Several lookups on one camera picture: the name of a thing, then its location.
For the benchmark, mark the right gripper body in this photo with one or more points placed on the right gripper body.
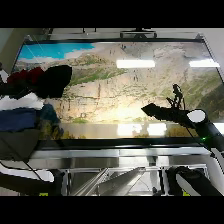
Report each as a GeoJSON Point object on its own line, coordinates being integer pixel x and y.
{"type": "Point", "coordinates": [171, 115]}

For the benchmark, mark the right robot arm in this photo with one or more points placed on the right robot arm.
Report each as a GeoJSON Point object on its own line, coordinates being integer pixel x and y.
{"type": "Point", "coordinates": [197, 116]}

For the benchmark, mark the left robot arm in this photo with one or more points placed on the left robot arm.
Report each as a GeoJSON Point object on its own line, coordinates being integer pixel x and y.
{"type": "Point", "coordinates": [23, 183]}

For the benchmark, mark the teal garment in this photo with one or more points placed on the teal garment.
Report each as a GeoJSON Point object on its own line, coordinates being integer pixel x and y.
{"type": "Point", "coordinates": [49, 113]}

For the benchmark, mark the red garment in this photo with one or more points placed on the red garment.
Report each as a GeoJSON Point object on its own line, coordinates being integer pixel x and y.
{"type": "Point", "coordinates": [26, 75]}

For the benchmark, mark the white garment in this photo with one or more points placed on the white garment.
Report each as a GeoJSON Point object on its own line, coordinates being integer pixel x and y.
{"type": "Point", "coordinates": [20, 101]}

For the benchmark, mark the blue garment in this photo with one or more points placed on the blue garment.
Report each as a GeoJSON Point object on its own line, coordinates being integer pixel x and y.
{"type": "Point", "coordinates": [16, 120]}

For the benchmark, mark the dark grey garment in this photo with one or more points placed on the dark grey garment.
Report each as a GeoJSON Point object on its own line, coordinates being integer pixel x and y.
{"type": "Point", "coordinates": [16, 143]}

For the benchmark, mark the silver frame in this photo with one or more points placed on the silver frame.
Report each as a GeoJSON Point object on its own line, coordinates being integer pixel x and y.
{"type": "Point", "coordinates": [100, 159]}

